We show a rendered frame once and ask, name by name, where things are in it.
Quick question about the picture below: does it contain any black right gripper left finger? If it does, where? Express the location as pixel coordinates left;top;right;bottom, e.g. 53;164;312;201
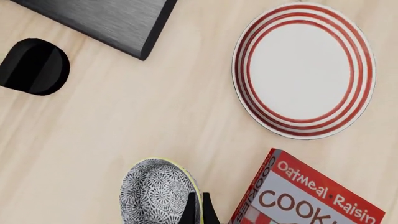
181;192;201;224

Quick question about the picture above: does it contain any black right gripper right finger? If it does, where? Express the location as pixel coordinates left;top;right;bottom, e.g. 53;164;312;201
202;192;222;224

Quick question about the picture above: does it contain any patterned black and white bowl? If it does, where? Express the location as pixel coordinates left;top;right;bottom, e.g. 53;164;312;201
119;157;205;224

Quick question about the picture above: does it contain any white plate with red rings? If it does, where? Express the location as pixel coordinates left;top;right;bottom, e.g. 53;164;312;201
231;2;377;141

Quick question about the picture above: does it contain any flat black stove plate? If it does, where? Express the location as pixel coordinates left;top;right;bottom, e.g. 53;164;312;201
9;0;178;62

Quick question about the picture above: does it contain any red oatmeal raisin cookie box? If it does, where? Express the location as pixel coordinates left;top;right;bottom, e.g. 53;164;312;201
226;147;386;224

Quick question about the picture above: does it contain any round black stove knob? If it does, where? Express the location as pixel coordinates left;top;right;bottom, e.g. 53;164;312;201
0;37;71;96

